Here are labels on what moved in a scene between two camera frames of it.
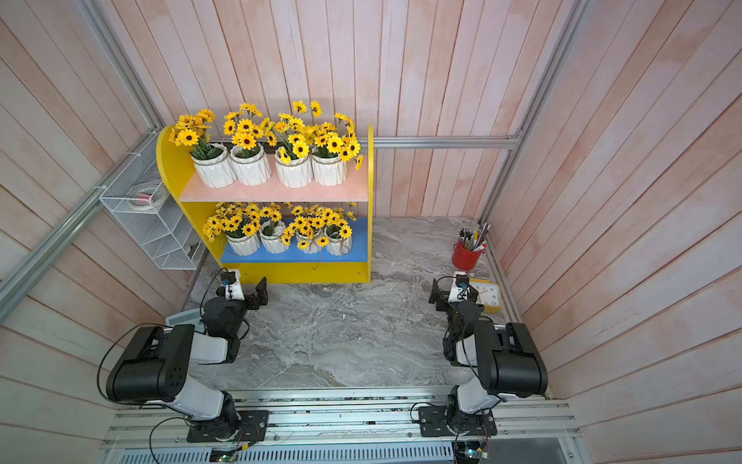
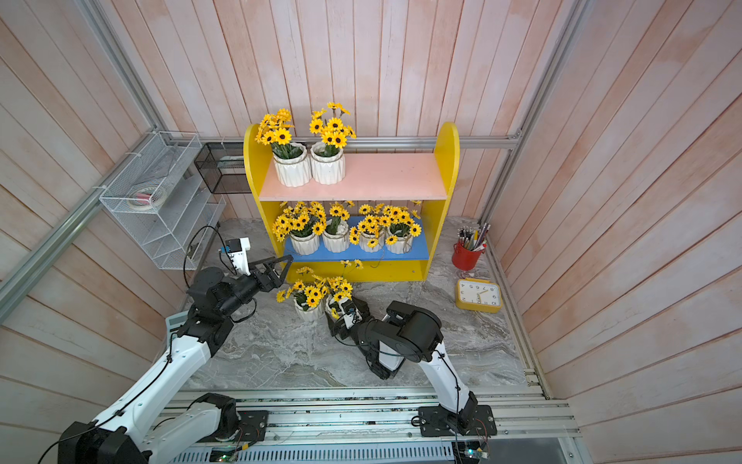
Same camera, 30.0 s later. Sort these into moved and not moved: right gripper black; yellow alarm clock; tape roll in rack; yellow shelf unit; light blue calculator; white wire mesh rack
Moved: yellow shelf unit; right gripper black
Not moved: tape roll in rack; light blue calculator; yellow alarm clock; white wire mesh rack
